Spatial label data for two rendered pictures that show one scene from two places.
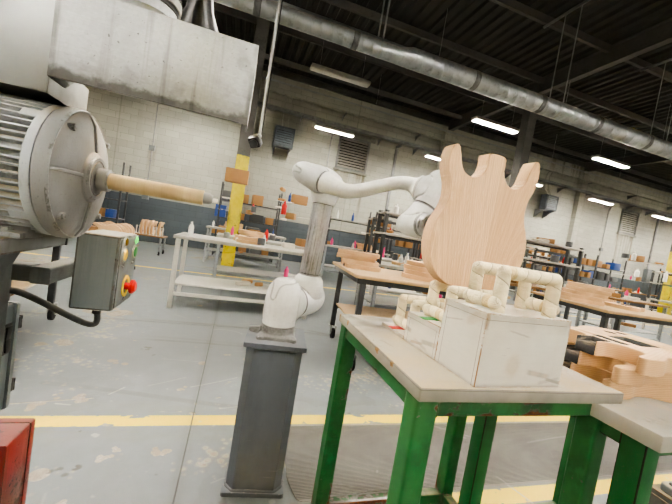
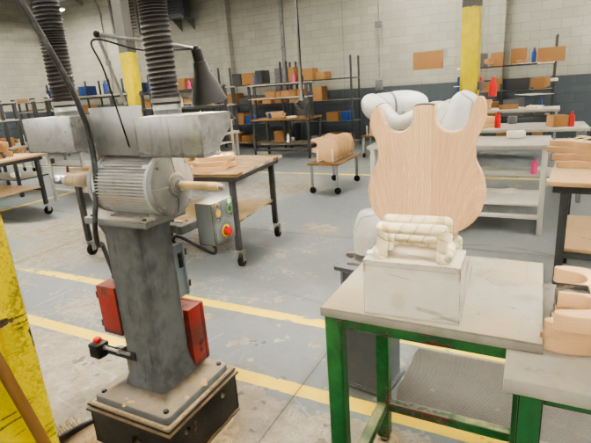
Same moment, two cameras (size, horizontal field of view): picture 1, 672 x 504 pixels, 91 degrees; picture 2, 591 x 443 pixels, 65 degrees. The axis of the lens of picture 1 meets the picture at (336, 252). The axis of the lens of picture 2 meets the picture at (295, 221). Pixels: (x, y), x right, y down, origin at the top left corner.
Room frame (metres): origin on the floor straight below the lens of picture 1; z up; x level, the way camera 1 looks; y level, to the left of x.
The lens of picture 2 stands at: (-0.28, -1.12, 1.60)
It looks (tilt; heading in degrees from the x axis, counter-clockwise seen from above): 16 degrees down; 45
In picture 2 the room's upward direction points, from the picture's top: 4 degrees counter-clockwise
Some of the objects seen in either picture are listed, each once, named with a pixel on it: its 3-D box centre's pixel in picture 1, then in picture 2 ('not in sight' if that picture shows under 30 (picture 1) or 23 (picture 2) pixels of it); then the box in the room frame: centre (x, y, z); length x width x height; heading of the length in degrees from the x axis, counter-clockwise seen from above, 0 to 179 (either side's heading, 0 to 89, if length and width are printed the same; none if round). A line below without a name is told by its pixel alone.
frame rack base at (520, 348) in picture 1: (500, 341); (414, 281); (0.84, -0.46, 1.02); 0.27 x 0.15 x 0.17; 111
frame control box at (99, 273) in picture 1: (72, 276); (201, 227); (0.87, 0.68, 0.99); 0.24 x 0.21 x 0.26; 107
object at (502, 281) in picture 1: (500, 292); (382, 243); (0.77, -0.39, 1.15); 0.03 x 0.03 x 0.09
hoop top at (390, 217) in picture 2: (503, 271); (417, 221); (0.87, -0.45, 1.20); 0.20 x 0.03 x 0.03; 110
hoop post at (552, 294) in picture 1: (551, 298); (442, 247); (0.83, -0.55, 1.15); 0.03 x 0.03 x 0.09
